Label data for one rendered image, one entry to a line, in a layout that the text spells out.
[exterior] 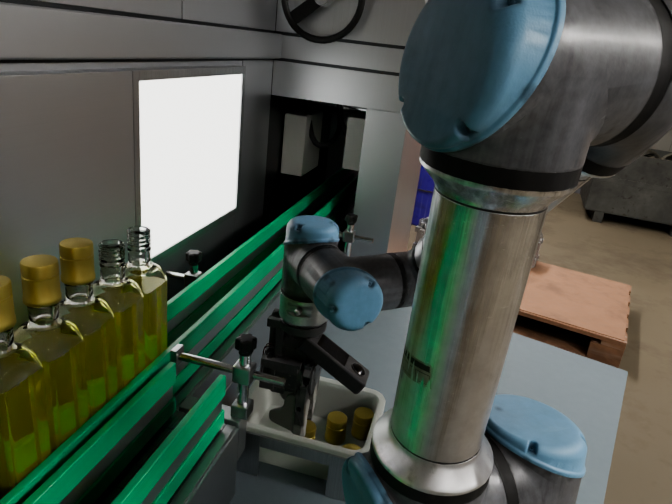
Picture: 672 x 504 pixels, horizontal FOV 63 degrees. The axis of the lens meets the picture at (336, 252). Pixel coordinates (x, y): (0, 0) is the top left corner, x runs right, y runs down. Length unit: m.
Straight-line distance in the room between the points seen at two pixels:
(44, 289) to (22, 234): 0.18
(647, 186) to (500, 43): 5.70
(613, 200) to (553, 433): 5.44
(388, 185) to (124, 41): 0.82
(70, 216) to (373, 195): 0.89
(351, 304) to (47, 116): 0.44
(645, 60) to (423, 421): 0.32
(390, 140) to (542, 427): 1.00
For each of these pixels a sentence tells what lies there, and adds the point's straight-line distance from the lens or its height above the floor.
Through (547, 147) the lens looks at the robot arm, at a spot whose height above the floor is 1.35.
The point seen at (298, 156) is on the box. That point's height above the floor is 1.06.
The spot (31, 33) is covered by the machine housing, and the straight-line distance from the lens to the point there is 0.78.
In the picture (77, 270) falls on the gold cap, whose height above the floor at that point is 1.14.
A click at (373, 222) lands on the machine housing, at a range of 1.54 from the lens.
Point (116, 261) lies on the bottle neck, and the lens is 0.71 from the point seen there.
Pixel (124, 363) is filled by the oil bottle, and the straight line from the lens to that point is 0.75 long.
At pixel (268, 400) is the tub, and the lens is 1.03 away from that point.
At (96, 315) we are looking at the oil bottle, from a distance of 0.68.
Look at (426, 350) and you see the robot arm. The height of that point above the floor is 1.17.
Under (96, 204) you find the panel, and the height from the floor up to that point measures 1.13.
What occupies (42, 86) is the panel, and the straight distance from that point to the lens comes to 0.78.
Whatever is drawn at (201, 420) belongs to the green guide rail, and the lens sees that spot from 0.73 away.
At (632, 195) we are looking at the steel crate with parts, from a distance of 6.04.
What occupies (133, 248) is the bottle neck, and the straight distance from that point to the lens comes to 0.76.
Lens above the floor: 1.40
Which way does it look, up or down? 21 degrees down
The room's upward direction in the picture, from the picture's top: 7 degrees clockwise
